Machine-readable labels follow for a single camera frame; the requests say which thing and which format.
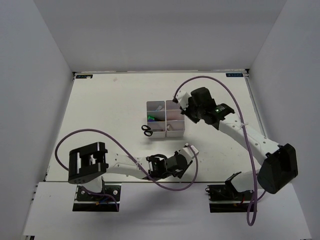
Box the black handled scissors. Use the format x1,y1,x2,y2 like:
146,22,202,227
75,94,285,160
141,125,153,137

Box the pink white stapler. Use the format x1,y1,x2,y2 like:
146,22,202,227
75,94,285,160
166,110,185,121

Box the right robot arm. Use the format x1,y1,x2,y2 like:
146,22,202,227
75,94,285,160
174,87,298,200

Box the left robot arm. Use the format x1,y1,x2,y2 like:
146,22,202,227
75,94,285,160
68,142,199,185

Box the white right storage container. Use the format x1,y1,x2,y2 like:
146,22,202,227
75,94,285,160
165,100,185,138

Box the white storage container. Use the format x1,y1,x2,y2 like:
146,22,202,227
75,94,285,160
165,100,185,138
146,100,167,139

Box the dark table label right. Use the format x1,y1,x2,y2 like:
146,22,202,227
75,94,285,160
225,72,244,78

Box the dark table label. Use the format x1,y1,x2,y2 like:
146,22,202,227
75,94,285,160
75,74,93,79
225,72,244,78

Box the white left storage container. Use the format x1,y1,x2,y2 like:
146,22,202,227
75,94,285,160
146,100,167,139

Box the dark table label left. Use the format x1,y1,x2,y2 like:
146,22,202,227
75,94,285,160
75,74,93,79

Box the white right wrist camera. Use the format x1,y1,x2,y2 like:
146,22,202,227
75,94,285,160
172,90,191,110

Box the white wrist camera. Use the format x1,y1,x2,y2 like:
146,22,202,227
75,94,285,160
172,90,191,110
177,143,199,164

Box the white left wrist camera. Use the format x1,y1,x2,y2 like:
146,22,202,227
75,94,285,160
177,143,199,164

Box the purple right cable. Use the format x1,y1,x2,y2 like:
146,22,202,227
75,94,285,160
174,76,267,227

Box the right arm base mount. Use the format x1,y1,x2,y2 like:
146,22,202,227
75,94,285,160
205,172,253,213

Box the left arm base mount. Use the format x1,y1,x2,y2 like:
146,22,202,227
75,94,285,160
72,180,122,213

